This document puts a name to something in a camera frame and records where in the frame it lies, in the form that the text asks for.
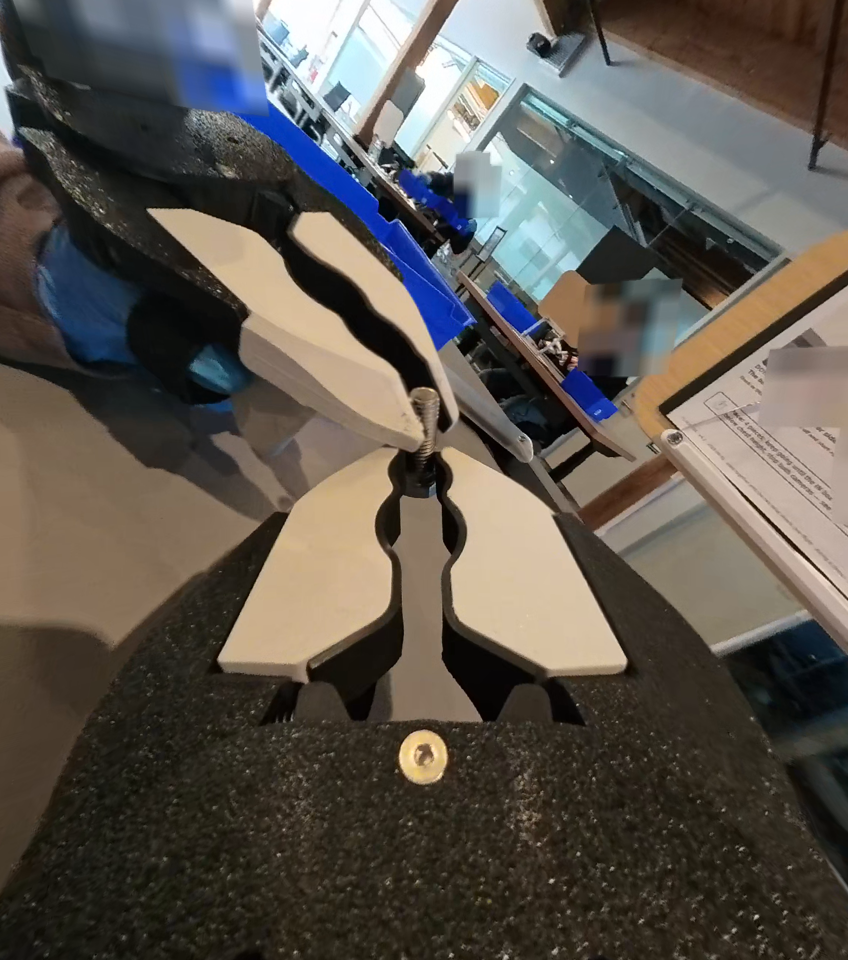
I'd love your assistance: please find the black monitor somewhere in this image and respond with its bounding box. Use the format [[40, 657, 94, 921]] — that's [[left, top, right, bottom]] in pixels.
[[580, 223, 683, 290]]

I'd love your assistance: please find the printed instruction sheet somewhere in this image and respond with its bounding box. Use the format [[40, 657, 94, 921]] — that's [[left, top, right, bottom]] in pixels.
[[667, 247, 848, 642]]

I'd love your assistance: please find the wooden table with black legs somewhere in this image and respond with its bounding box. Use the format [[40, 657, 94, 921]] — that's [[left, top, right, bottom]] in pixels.
[[457, 268, 636, 462]]

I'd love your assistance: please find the wooden board document stand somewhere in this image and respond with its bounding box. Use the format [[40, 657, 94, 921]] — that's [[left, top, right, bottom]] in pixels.
[[632, 223, 848, 708]]

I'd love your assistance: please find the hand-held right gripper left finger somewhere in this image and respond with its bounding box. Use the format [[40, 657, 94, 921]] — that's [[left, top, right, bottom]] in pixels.
[[216, 447, 405, 684]]

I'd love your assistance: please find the silver hex bolt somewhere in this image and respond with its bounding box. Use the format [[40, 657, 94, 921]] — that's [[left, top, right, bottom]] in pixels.
[[409, 386, 446, 460]]

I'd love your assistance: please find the black metal pole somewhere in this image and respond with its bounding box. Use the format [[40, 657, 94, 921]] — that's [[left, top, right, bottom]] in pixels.
[[806, 0, 848, 172]]

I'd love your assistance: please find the grey pouch with snap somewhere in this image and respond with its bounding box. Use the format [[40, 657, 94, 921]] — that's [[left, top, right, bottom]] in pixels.
[[457, 352, 539, 464]]

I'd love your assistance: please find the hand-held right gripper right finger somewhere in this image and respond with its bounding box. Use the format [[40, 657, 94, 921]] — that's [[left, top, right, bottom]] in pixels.
[[437, 446, 630, 681]]

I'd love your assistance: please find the blue plastic bin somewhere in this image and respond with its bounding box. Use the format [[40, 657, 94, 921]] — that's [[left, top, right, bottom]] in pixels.
[[485, 281, 548, 335], [560, 369, 620, 423], [397, 166, 470, 230], [240, 97, 479, 348]]

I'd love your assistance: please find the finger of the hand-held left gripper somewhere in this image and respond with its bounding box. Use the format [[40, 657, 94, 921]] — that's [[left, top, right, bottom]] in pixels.
[[285, 210, 462, 440], [146, 207, 426, 453]]

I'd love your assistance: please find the wooden support post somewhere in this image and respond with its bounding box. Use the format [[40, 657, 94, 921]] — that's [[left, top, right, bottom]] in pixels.
[[355, 0, 462, 145]]

